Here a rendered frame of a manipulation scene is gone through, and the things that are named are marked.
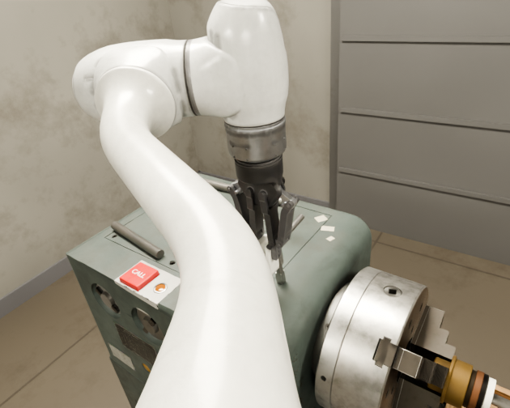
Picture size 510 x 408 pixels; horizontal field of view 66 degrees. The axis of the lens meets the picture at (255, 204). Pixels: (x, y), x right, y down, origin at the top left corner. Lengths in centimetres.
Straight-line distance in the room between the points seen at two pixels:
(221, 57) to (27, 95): 237
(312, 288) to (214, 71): 47
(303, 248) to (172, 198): 59
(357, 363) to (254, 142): 44
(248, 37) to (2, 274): 266
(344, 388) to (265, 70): 57
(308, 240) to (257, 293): 66
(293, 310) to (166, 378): 56
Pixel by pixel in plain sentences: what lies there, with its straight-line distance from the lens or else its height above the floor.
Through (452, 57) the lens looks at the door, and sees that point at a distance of 252.
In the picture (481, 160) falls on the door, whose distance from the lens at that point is 268.
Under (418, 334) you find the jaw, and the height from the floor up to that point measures 111.
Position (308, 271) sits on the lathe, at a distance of 82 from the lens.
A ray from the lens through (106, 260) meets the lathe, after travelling 96.
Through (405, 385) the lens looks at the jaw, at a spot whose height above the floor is 105.
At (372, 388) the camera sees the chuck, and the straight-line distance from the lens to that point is 78.
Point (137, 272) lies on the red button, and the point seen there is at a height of 127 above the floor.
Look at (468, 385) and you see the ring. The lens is 88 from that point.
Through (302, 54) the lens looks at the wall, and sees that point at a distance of 287.
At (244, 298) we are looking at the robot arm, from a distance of 23.
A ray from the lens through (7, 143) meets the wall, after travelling 280.
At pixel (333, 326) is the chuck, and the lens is 78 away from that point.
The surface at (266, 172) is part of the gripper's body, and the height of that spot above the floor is 153.
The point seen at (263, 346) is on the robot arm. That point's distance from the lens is 22.
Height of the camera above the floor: 180
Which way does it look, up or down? 31 degrees down
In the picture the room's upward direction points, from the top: 6 degrees counter-clockwise
